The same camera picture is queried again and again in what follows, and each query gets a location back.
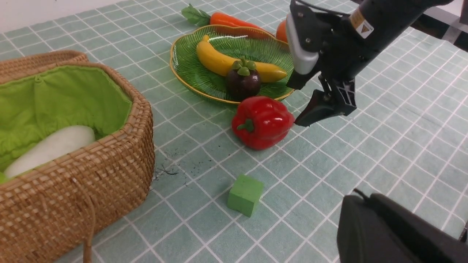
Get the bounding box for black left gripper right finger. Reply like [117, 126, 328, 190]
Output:
[369, 194, 468, 263]

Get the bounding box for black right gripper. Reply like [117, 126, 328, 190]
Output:
[287, 7, 362, 127]

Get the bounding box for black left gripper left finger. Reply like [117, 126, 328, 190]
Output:
[337, 188, 424, 263]

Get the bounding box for red bell pepper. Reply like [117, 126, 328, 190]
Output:
[232, 96, 295, 151]

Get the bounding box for orange persimmon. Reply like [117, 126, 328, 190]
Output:
[276, 20, 288, 43]

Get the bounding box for dark purple mangosteen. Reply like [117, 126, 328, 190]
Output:
[225, 56, 262, 102]

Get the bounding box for yellow banana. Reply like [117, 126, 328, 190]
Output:
[196, 35, 293, 82]

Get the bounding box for white radish with leaves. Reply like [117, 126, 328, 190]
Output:
[4, 125, 95, 178]

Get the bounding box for light green chayote gourd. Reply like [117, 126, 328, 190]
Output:
[0, 172, 10, 184]

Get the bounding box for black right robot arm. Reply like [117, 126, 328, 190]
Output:
[286, 0, 450, 127]

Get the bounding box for green glass leaf plate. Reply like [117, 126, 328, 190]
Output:
[170, 25, 293, 104]

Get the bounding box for green foam cube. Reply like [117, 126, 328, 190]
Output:
[227, 174, 264, 217]

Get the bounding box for green checkered tablecloth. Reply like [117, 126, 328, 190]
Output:
[1, 0, 468, 263]

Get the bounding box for orange carrot with leaves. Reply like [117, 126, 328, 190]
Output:
[181, 4, 274, 39]

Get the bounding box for woven wicker basket green lining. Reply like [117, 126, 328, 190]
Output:
[1, 58, 155, 263]

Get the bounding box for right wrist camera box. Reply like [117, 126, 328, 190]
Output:
[286, 0, 322, 75]

